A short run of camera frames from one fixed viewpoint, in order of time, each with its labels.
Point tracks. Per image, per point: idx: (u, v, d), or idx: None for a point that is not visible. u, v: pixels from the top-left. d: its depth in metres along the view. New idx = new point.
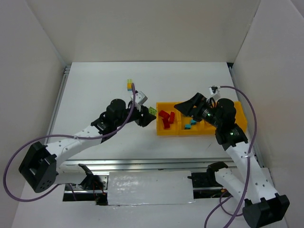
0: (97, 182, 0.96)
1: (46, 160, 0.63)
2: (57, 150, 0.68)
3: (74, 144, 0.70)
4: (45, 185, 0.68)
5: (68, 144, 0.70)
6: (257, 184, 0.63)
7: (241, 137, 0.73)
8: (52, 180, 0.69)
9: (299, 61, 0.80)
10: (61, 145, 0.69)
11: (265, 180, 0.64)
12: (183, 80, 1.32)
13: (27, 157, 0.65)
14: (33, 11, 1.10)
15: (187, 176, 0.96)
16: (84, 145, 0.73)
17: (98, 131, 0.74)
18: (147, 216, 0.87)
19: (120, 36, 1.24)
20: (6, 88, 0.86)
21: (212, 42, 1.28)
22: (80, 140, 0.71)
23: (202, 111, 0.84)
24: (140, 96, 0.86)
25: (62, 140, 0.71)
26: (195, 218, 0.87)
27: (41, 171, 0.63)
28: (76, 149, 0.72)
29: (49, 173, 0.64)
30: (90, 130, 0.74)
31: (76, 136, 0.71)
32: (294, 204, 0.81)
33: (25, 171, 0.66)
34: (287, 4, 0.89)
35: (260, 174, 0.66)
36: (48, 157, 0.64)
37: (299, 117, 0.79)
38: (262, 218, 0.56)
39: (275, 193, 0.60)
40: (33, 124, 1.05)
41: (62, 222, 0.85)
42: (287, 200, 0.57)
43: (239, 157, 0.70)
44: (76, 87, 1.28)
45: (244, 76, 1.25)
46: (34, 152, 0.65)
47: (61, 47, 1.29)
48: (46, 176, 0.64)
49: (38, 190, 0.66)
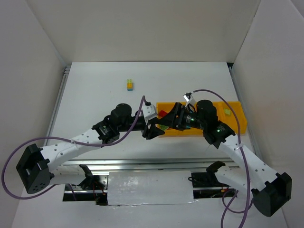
0: (97, 182, 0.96)
1: (39, 165, 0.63)
2: (51, 156, 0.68)
3: (70, 148, 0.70)
4: (38, 188, 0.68)
5: (64, 149, 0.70)
6: (257, 169, 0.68)
7: (228, 131, 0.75)
8: (46, 183, 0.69)
9: (299, 61, 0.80)
10: (56, 149, 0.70)
11: (263, 165, 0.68)
12: (183, 80, 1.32)
13: (23, 159, 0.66)
14: (33, 11, 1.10)
15: (188, 177, 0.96)
16: (80, 151, 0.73)
17: (98, 137, 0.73)
18: (147, 216, 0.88)
19: (120, 36, 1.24)
20: (6, 88, 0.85)
21: (212, 42, 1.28)
22: (77, 146, 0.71)
23: (184, 118, 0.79)
24: (150, 110, 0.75)
25: (59, 145, 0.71)
26: (196, 218, 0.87)
27: (32, 175, 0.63)
28: (72, 154, 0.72)
29: (41, 178, 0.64)
30: (90, 134, 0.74)
31: (73, 141, 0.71)
32: (294, 203, 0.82)
33: (19, 172, 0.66)
34: (288, 5, 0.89)
35: (256, 160, 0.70)
36: (41, 161, 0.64)
37: (299, 117, 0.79)
38: (274, 201, 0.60)
39: (275, 173, 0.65)
40: (33, 125, 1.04)
41: (62, 221, 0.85)
42: (288, 176, 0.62)
43: (232, 149, 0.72)
44: (76, 87, 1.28)
45: (244, 76, 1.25)
46: (29, 155, 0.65)
47: (61, 46, 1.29)
48: (38, 180, 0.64)
49: (31, 192, 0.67)
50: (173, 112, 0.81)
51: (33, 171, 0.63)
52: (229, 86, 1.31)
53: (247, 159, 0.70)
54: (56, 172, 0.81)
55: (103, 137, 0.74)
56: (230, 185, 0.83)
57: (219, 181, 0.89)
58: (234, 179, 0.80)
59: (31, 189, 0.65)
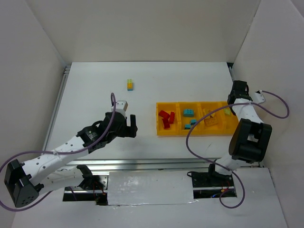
0: (97, 182, 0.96)
1: (21, 182, 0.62)
2: (33, 170, 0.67)
3: (53, 161, 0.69)
4: (30, 201, 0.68)
5: (46, 162, 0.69)
6: (248, 114, 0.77)
7: (248, 98, 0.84)
8: (36, 196, 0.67)
9: (299, 61, 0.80)
10: (38, 164, 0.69)
11: (255, 114, 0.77)
12: (183, 80, 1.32)
13: (7, 175, 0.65)
14: (33, 11, 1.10)
15: (187, 175, 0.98)
16: (65, 161, 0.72)
17: (82, 143, 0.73)
18: (147, 216, 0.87)
19: (120, 36, 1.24)
20: (6, 88, 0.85)
21: (212, 41, 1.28)
22: (60, 156, 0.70)
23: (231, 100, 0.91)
24: (122, 102, 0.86)
25: (42, 158, 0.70)
26: (195, 218, 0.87)
27: (16, 192, 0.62)
28: (56, 166, 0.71)
29: (25, 194, 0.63)
30: (74, 142, 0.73)
31: (55, 152, 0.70)
32: (295, 203, 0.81)
33: (6, 187, 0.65)
34: (288, 5, 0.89)
35: (253, 111, 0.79)
36: (23, 178, 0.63)
37: (299, 117, 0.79)
38: (243, 133, 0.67)
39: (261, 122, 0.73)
40: (33, 124, 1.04)
41: (63, 222, 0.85)
42: (270, 128, 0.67)
43: (238, 100, 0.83)
44: (76, 87, 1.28)
45: (244, 75, 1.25)
46: (10, 172, 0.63)
47: (61, 47, 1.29)
48: (23, 196, 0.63)
49: (20, 205, 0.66)
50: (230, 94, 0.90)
51: (16, 188, 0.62)
52: (229, 86, 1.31)
53: (245, 108, 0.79)
54: (47, 181, 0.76)
55: (89, 142, 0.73)
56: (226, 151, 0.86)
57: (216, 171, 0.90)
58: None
59: (20, 204, 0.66)
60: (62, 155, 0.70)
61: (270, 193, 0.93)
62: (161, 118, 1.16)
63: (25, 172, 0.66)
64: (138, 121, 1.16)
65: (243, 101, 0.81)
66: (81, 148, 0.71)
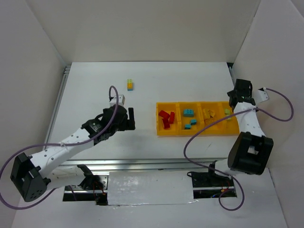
0: (97, 182, 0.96)
1: (30, 174, 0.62)
2: (42, 162, 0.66)
3: (61, 152, 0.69)
4: (37, 195, 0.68)
5: (54, 153, 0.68)
6: (249, 125, 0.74)
7: (251, 101, 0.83)
8: (43, 190, 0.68)
9: (299, 61, 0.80)
10: (46, 155, 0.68)
11: (258, 125, 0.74)
12: (183, 80, 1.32)
13: (14, 169, 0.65)
14: (33, 11, 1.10)
15: (187, 175, 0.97)
16: (72, 153, 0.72)
17: (88, 134, 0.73)
18: (147, 216, 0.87)
19: (120, 36, 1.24)
20: (6, 88, 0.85)
21: (212, 41, 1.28)
22: (67, 148, 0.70)
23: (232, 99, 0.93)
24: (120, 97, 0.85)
25: (49, 150, 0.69)
26: (195, 218, 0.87)
27: (25, 185, 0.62)
28: (63, 157, 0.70)
29: (35, 185, 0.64)
30: (79, 134, 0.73)
31: (62, 143, 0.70)
32: (295, 203, 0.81)
33: (14, 183, 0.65)
34: (288, 5, 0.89)
35: (255, 121, 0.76)
36: (32, 170, 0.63)
37: (299, 118, 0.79)
38: (243, 148, 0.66)
39: (261, 135, 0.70)
40: (33, 124, 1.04)
41: (63, 222, 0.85)
42: (271, 141, 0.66)
43: (240, 107, 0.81)
44: (75, 87, 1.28)
45: (244, 75, 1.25)
46: (18, 166, 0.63)
47: (61, 47, 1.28)
48: (33, 189, 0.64)
49: (28, 200, 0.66)
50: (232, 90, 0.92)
51: (25, 180, 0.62)
52: (229, 86, 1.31)
53: (246, 117, 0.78)
54: (52, 176, 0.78)
55: (93, 133, 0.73)
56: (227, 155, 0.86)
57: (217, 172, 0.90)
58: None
59: (29, 198, 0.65)
60: (69, 146, 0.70)
61: (270, 194, 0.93)
62: (161, 118, 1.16)
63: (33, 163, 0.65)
64: (138, 121, 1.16)
65: (245, 109, 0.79)
66: (88, 139, 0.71)
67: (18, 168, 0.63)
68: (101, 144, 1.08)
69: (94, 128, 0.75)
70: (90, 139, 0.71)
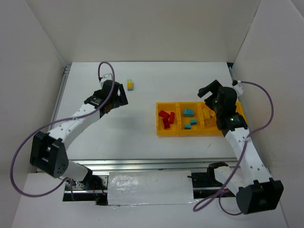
0: (97, 182, 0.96)
1: (54, 145, 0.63)
2: (61, 134, 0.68)
3: (75, 124, 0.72)
4: (62, 171, 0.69)
5: (70, 126, 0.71)
6: (252, 167, 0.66)
7: (242, 123, 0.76)
8: (67, 164, 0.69)
9: (299, 61, 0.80)
10: (62, 128, 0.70)
11: (261, 165, 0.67)
12: (183, 80, 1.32)
13: (35, 149, 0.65)
14: (33, 11, 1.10)
15: (187, 176, 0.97)
16: (83, 125, 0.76)
17: (93, 107, 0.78)
18: (147, 216, 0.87)
19: (120, 36, 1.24)
20: (6, 88, 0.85)
21: (212, 41, 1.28)
22: (80, 120, 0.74)
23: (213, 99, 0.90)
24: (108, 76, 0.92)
25: (63, 124, 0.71)
26: (195, 218, 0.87)
27: (52, 156, 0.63)
28: (78, 130, 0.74)
29: (60, 157, 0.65)
30: (86, 108, 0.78)
31: (74, 117, 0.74)
32: (295, 203, 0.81)
33: (37, 163, 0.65)
34: (288, 5, 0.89)
35: (256, 159, 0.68)
36: (54, 142, 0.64)
37: (299, 117, 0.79)
38: (255, 201, 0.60)
39: (269, 177, 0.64)
40: (33, 124, 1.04)
41: (63, 222, 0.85)
42: (281, 186, 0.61)
43: (236, 141, 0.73)
44: (76, 87, 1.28)
45: (244, 75, 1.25)
46: (39, 143, 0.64)
47: (61, 47, 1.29)
48: (59, 161, 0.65)
49: (56, 175, 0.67)
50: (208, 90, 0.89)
51: (50, 154, 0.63)
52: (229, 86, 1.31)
53: (246, 156, 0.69)
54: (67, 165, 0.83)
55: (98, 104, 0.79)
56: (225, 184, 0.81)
57: (216, 178, 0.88)
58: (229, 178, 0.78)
59: (55, 173, 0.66)
60: (81, 118, 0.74)
61: None
62: (161, 118, 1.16)
63: (53, 137, 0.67)
64: (138, 121, 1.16)
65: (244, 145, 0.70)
66: (95, 109, 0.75)
67: (39, 146, 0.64)
68: (101, 144, 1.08)
69: (96, 101, 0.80)
70: (98, 109, 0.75)
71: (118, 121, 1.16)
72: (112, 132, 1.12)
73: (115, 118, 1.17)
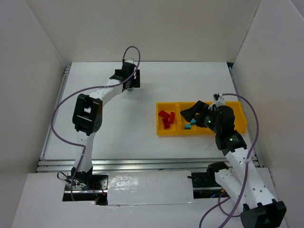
0: (97, 182, 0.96)
1: (95, 103, 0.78)
2: (98, 96, 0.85)
3: (107, 90, 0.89)
4: (96, 128, 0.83)
5: (103, 91, 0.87)
6: (255, 189, 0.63)
7: (241, 142, 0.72)
8: (99, 122, 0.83)
9: (299, 60, 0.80)
10: (99, 93, 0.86)
11: (262, 185, 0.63)
12: (183, 80, 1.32)
13: (78, 107, 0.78)
14: (33, 11, 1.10)
15: (187, 176, 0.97)
16: (112, 93, 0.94)
17: (118, 81, 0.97)
18: (147, 216, 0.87)
19: (120, 36, 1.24)
20: (6, 88, 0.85)
21: (212, 41, 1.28)
22: (110, 89, 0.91)
23: (204, 118, 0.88)
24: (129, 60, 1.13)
25: (99, 90, 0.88)
26: (195, 219, 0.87)
27: (93, 112, 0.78)
28: (108, 96, 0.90)
29: (99, 114, 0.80)
30: (113, 81, 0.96)
31: (106, 86, 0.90)
32: (295, 204, 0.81)
33: (79, 118, 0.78)
34: (288, 5, 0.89)
35: (258, 179, 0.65)
36: (95, 100, 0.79)
37: (299, 117, 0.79)
38: (260, 223, 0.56)
39: (271, 198, 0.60)
40: (33, 124, 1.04)
41: (63, 222, 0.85)
42: (284, 207, 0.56)
43: (237, 162, 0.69)
44: (76, 87, 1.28)
45: (244, 75, 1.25)
46: (81, 101, 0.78)
47: (61, 47, 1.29)
48: (97, 117, 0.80)
49: (94, 129, 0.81)
50: (194, 110, 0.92)
51: (92, 109, 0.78)
52: (229, 86, 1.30)
53: (249, 176, 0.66)
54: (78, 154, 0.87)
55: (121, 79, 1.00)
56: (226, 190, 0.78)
57: (217, 181, 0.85)
58: (231, 186, 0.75)
59: (93, 128, 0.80)
60: (111, 87, 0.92)
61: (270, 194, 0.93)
62: (161, 118, 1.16)
63: (93, 98, 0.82)
64: (138, 120, 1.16)
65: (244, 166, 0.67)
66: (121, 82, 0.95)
67: (80, 105, 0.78)
68: (101, 144, 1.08)
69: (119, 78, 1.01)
70: (123, 82, 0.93)
71: (117, 121, 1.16)
72: (112, 132, 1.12)
73: (115, 118, 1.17)
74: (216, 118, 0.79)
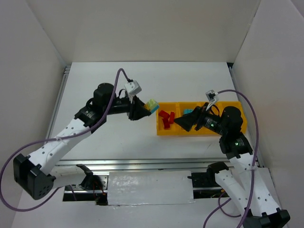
0: (97, 182, 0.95)
1: (32, 172, 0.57)
2: (40, 159, 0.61)
3: (58, 147, 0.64)
4: (46, 190, 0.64)
5: (52, 149, 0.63)
6: (260, 197, 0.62)
7: (247, 147, 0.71)
8: (51, 186, 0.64)
9: (299, 61, 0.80)
10: (44, 152, 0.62)
11: (267, 194, 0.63)
12: (183, 80, 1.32)
13: (15, 172, 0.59)
14: (33, 12, 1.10)
15: (187, 176, 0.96)
16: (71, 144, 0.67)
17: (83, 125, 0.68)
18: (147, 216, 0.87)
19: (120, 36, 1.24)
20: (6, 88, 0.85)
21: (212, 41, 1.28)
22: (64, 141, 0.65)
23: (204, 120, 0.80)
24: (134, 85, 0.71)
25: (47, 146, 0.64)
26: (195, 218, 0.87)
27: (30, 184, 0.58)
28: (62, 152, 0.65)
29: (42, 182, 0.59)
30: (74, 125, 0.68)
31: (59, 137, 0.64)
32: (294, 203, 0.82)
33: (19, 183, 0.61)
34: (288, 5, 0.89)
35: (263, 187, 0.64)
36: (33, 168, 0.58)
37: (299, 118, 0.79)
38: None
39: (276, 208, 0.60)
40: (33, 124, 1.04)
41: (63, 222, 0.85)
42: (288, 215, 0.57)
43: (242, 169, 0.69)
44: (75, 87, 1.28)
45: (244, 75, 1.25)
46: (18, 167, 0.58)
47: (61, 47, 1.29)
48: (38, 186, 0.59)
49: (38, 196, 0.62)
50: (192, 115, 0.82)
51: (29, 180, 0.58)
52: (229, 86, 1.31)
53: (255, 185, 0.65)
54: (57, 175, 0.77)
55: (90, 121, 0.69)
56: (226, 191, 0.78)
57: (217, 183, 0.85)
58: (232, 188, 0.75)
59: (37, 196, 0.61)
60: (66, 138, 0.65)
61: (270, 193, 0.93)
62: (161, 118, 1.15)
63: (36, 160, 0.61)
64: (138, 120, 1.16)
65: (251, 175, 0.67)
66: (82, 132, 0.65)
67: (20, 169, 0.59)
68: (101, 143, 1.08)
69: (90, 118, 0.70)
70: (90, 129, 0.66)
71: (118, 121, 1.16)
72: (112, 132, 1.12)
73: (115, 118, 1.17)
74: (222, 120, 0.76)
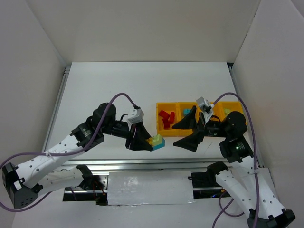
0: (97, 182, 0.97)
1: (14, 186, 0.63)
2: (26, 173, 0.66)
3: (46, 162, 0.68)
4: (30, 201, 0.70)
5: (40, 164, 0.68)
6: (265, 200, 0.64)
7: (247, 150, 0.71)
8: (34, 198, 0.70)
9: (299, 61, 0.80)
10: (32, 166, 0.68)
11: (272, 196, 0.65)
12: (182, 80, 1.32)
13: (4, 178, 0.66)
14: (33, 12, 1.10)
15: (187, 176, 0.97)
16: (61, 161, 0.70)
17: (75, 144, 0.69)
18: (147, 216, 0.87)
19: (120, 37, 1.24)
20: (6, 89, 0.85)
21: (212, 41, 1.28)
22: (53, 158, 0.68)
23: (209, 130, 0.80)
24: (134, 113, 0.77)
25: (37, 159, 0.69)
26: (195, 218, 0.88)
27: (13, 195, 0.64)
28: (51, 167, 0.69)
29: (24, 195, 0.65)
30: (67, 142, 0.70)
31: (48, 154, 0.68)
32: (294, 203, 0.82)
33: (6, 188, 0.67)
34: (288, 5, 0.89)
35: (268, 190, 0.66)
36: (16, 182, 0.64)
37: (299, 118, 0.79)
38: None
39: (281, 209, 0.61)
40: (33, 124, 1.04)
41: (63, 222, 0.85)
42: (293, 215, 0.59)
43: (246, 172, 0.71)
44: (75, 87, 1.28)
45: (244, 75, 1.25)
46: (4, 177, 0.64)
47: (61, 47, 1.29)
48: (20, 198, 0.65)
49: (19, 205, 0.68)
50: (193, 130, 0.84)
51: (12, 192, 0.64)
52: (229, 86, 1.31)
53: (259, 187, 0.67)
54: (46, 182, 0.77)
55: (84, 139, 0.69)
56: (228, 192, 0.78)
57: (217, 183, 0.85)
58: (234, 189, 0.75)
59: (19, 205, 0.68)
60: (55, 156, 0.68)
61: None
62: (161, 118, 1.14)
63: (22, 173, 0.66)
64: None
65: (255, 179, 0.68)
66: (72, 153, 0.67)
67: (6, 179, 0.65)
68: (101, 144, 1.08)
69: (87, 136, 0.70)
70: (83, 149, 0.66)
71: None
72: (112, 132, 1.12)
73: None
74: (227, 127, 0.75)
